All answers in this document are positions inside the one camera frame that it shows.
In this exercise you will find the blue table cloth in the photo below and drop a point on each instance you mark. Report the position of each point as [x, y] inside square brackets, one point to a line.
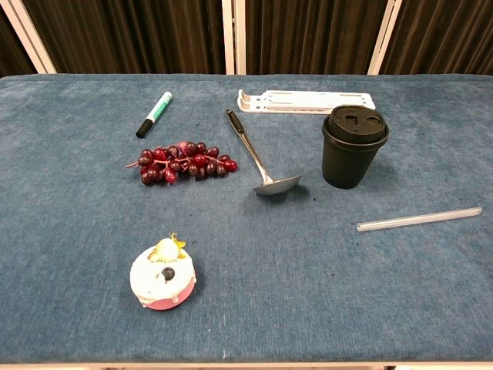
[246, 239]

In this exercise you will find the clear plastic straw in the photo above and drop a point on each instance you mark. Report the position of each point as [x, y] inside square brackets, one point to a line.
[419, 219]

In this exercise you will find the green white marker pen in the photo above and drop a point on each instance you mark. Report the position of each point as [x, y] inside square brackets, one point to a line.
[156, 112]

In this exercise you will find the white frame post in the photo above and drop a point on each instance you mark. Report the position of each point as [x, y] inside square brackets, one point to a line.
[233, 36]
[31, 36]
[385, 36]

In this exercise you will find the pink toy cake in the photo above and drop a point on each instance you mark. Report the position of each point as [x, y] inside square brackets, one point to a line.
[161, 275]

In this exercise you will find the black cup with lid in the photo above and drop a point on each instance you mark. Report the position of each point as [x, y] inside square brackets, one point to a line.
[352, 154]

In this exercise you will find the dark brown curtain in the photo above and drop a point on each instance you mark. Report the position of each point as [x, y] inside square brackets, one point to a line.
[127, 34]

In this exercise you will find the white folding stand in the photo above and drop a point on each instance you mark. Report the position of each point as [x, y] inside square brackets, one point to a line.
[304, 101]

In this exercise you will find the red grape bunch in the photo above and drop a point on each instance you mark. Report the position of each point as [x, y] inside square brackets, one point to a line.
[185, 162]

